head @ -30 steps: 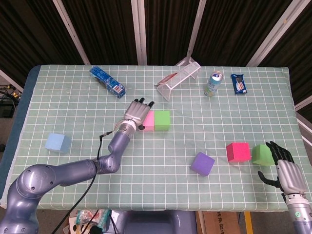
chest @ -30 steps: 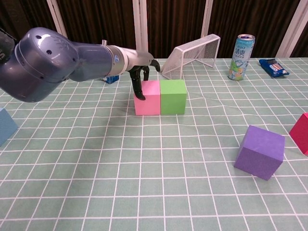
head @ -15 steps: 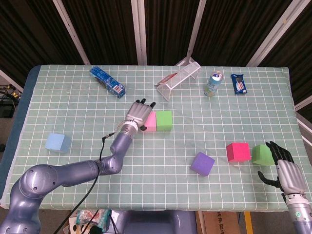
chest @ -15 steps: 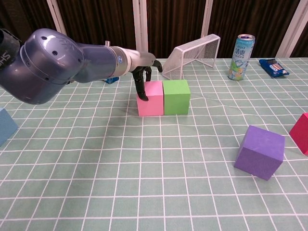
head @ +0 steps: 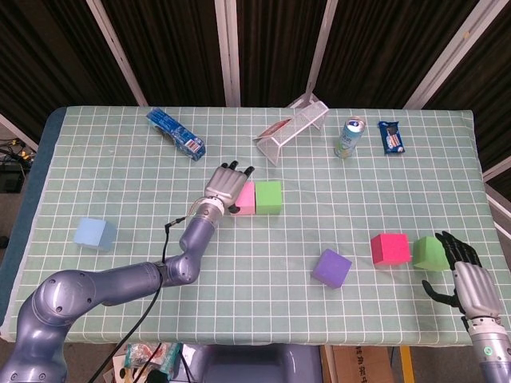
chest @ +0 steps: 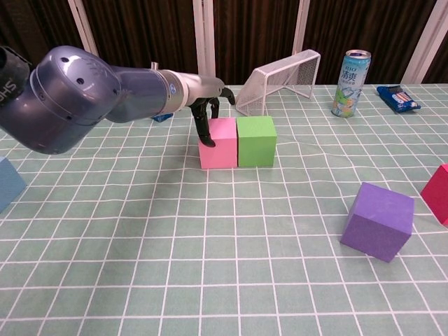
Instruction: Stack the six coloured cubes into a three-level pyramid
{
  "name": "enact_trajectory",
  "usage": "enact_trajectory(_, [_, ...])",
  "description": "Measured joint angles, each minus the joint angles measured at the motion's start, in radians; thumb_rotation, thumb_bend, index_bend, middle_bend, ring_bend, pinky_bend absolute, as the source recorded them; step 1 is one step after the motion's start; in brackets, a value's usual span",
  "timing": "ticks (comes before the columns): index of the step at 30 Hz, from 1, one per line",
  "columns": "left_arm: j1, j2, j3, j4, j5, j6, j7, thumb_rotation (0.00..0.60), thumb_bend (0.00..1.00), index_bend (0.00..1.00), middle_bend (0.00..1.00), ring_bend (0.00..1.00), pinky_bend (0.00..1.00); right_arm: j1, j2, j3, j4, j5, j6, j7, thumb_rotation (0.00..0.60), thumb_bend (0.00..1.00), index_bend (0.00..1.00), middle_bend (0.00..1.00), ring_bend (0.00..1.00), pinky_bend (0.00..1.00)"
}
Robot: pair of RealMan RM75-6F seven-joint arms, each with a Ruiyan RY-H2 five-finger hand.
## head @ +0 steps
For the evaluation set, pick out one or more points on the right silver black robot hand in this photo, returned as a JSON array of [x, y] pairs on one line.
[[477, 291]]

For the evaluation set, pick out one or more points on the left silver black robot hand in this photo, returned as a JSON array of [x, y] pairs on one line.
[[225, 183]]

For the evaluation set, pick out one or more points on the pink foam cube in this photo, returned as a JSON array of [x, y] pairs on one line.
[[247, 199]]

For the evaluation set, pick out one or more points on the green foam cube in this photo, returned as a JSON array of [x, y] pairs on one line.
[[269, 197], [429, 253]]

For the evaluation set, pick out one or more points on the red foam cube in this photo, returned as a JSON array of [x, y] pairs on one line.
[[391, 249]]

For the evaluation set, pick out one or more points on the purple foam cube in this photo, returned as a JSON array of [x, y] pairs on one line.
[[331, 268]]

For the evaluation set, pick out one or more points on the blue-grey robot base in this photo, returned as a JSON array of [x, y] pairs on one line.
[[259, 365]]

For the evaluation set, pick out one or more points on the long blue cookie box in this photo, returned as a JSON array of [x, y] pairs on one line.
[[177, 135]]

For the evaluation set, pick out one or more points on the red card in basket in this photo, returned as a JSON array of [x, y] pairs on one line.
[[275, 128]]

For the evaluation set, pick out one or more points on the yellow bar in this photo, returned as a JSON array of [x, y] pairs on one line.
[[406, 365]]

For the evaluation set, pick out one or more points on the green checked tablecloth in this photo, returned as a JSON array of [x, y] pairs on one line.
[[263, 287]]

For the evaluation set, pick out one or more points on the green white drink can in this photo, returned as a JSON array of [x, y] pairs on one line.
[[349, 139]]

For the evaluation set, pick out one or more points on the brown cardboard box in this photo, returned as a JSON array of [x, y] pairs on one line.
[[359, 365]]

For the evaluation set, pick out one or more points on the light blue foam cube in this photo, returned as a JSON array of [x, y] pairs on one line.
[[93, 234]]

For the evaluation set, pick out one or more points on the black pleated curtain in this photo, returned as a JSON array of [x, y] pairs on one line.
[[171, 48]]

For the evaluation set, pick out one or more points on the dark blue cookie packet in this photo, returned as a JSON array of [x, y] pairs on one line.
[[392, 139]]

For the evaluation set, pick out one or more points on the teal snack bag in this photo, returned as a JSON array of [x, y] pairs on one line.
[[167, 355]]

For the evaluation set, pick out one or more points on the white printed bag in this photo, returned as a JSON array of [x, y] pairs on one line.
[[120, 367]]

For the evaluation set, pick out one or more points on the black box device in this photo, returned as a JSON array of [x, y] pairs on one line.
[[10, 181]]

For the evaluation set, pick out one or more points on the white metal frame post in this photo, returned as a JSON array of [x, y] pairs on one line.
[[451, 52], [499, 211], [116, 48], [499, 167], [18, 131], [227, 52], [321, 48]]

